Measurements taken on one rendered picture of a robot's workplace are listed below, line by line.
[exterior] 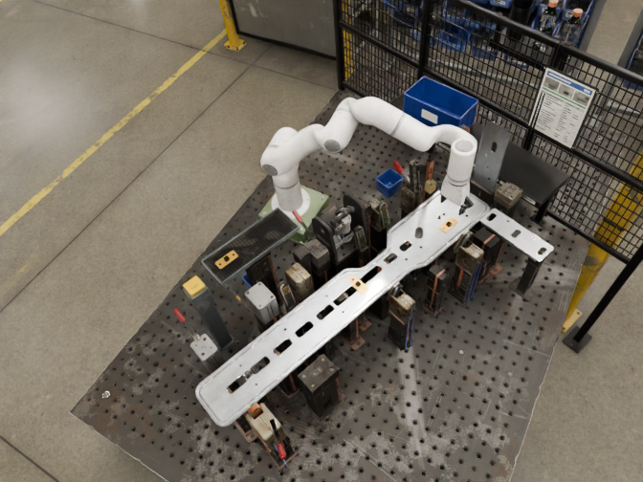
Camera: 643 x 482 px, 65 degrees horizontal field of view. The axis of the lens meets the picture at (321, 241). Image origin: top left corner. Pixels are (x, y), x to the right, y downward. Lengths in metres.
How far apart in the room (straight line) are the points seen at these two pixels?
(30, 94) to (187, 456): 4.01
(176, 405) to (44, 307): 1.66
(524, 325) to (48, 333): 2.70
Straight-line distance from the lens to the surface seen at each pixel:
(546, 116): 2.33
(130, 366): 2.36
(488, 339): 2.25
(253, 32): 4.92
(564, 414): 2.98
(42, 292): 3.75
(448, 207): 2.22
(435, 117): 2.44
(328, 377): 1.78
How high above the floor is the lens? 2.68
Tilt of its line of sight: 53 degrees down
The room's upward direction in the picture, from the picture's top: 8 degrees counter-clockwise
